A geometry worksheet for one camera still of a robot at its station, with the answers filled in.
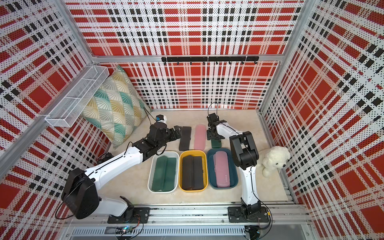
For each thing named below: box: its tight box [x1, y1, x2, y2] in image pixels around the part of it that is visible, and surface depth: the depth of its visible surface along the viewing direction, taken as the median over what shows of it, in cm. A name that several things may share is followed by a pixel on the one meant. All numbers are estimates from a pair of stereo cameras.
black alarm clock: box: [97, 152, 115, 165], surface depth 88 cm
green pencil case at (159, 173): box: [151, 155, 168, 191], surface depth 86 cm
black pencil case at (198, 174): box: [193, 156, 204, 190], surface depth 88 cm
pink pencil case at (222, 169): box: [215, 151, 231, 188], surface depth 88 cm
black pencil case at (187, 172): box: [182, 155, 194, 191], surface depth 86 cm
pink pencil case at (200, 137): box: [194, 124, 206, 151], surface depth 104 cm
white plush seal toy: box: [262, 145, 291, 178], surface depth 76 cm
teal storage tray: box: [206, 148, 239, 190], surface depth 87 cm
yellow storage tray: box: [178, 150, 209, 193], surface depth 90 cm
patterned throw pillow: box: [81, 66, 152, 147], surface depth 92 cm
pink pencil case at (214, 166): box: [213, 154, 217, 187], surface depth 92 cm
